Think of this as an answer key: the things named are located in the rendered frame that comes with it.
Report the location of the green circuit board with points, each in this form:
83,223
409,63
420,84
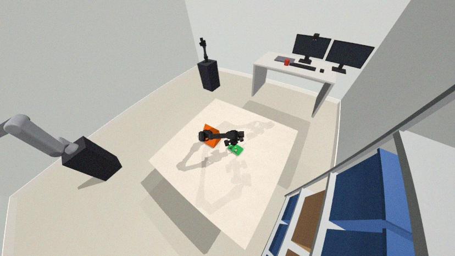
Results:
236,149

